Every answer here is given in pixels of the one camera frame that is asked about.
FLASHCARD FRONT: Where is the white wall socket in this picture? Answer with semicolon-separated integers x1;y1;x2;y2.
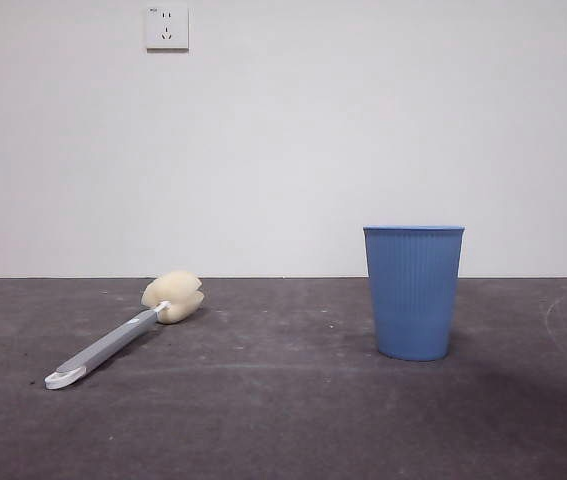
145;5;190;52

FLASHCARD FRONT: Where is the blue ribbed plastic cup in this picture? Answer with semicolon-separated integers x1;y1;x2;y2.
362;225;467;362

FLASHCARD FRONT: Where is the grey-handled sponge cup brush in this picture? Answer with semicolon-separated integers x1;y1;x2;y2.
44;269;206;392

